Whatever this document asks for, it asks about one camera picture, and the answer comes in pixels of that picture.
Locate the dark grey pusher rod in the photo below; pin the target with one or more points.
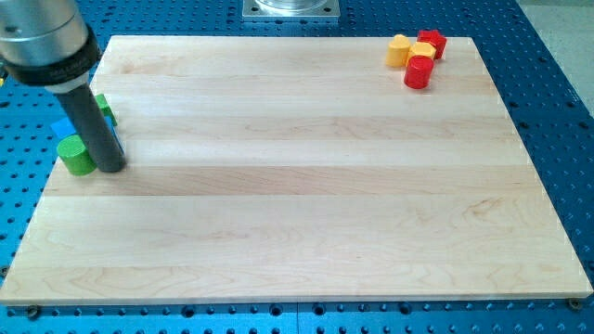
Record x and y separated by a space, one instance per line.
88 120

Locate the green star block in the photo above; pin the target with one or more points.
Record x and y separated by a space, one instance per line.
105 108

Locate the blue block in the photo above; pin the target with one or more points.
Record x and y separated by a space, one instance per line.
64 128

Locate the green cylinder block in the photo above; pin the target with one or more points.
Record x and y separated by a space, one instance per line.
75 156

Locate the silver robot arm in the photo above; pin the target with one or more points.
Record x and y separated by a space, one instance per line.
47 43

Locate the wooden board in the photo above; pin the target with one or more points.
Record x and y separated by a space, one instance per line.
285 169

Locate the yellow rounded block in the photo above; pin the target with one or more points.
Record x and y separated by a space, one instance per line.
397 51

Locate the red cylinder block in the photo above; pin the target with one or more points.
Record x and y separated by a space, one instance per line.
418 72

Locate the yellow hexagon block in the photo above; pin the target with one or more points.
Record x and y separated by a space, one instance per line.
423 49

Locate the red star block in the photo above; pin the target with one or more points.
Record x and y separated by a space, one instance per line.
435 39

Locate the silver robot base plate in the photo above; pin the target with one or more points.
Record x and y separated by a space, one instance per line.
266 9

